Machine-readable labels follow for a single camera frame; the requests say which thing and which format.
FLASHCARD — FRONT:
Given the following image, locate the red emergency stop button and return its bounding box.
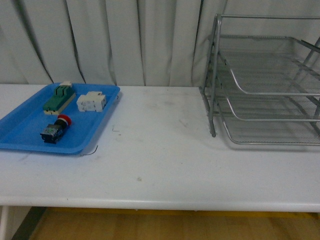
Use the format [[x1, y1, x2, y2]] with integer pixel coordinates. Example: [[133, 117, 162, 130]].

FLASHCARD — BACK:
[[40, 114, 72, 144]]

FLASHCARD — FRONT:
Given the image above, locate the silver mesh tray rack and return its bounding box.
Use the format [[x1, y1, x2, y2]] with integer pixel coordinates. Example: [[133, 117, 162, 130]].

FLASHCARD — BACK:
[[199, 14, 320, 146]]

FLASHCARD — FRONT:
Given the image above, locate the white circuit breaker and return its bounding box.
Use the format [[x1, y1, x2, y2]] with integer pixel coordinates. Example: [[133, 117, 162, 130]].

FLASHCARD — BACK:
[[76, 91, 107, 112]]

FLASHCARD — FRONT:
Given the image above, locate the white curtain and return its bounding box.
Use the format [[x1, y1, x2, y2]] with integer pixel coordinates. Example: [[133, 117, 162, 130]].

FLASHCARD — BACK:
[[0, 0, 320, 87]]

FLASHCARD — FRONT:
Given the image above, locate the blue plastic tray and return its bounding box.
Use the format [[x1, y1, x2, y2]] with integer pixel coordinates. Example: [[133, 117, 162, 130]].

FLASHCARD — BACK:
[[0, 83, 120, 155]]

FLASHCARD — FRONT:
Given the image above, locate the green and beige switch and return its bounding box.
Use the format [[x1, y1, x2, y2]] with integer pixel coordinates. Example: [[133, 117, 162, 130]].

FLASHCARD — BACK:
[[42, 81, 76, 115]]

